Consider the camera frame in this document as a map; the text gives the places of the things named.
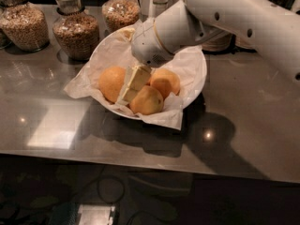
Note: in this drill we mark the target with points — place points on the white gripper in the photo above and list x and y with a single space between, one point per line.
146 47

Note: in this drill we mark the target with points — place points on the orange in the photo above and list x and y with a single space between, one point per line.
148 101
165 81
111 81

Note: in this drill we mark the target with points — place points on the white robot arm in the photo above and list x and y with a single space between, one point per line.
272 31

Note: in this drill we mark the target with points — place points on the white bowl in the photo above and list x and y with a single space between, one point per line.
189 65

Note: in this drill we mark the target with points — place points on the white paper liner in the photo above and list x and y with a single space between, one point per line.
79 88

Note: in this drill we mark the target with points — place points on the right glass cereal jar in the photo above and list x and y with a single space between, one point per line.
120 13

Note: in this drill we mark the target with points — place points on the glass cereal jar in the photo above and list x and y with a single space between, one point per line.
25 25
120 13
76 32

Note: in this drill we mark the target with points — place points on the middle glass cereal jar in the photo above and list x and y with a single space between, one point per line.
76 32

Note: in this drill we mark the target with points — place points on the tall stack paper bowls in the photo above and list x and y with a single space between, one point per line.
218 44

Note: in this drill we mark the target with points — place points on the left glass cereal jar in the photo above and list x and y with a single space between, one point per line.
25 25

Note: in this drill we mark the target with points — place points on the far left glass jar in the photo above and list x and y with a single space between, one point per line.
4 40

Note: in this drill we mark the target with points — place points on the grey box on floor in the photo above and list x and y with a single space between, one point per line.
71 213

